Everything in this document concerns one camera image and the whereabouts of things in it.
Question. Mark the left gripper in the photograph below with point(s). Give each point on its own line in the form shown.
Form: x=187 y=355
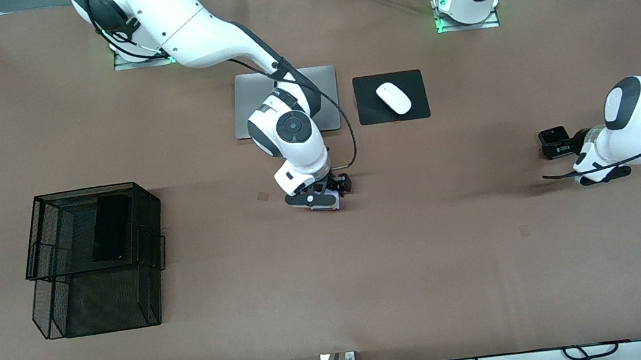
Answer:
x=580 y=141

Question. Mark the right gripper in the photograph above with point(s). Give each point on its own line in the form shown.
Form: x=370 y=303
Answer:
x=343 y=184

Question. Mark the black flip phone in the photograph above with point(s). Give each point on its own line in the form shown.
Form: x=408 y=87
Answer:
x=549 y=135

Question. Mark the white flip phone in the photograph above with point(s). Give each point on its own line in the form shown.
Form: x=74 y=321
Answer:
x=324 y=205

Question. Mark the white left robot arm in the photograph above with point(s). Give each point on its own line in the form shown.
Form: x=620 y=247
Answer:
x=632 y=102

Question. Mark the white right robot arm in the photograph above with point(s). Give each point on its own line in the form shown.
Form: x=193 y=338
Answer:
x=194 y=17

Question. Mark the brown tape patch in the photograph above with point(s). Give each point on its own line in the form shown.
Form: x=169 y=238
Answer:
x=262 y=196

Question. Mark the white computer mouse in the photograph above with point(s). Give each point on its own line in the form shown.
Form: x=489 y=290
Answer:
x=394 y=98

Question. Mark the silver closed laptop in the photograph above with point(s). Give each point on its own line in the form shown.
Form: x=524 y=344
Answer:
x=251 y=121

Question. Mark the black mouse pad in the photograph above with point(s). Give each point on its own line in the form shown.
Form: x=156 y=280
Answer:
x=413 y=84

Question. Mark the black mesh two-tier tray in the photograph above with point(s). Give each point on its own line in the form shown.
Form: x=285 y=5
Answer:
x=114 y=306

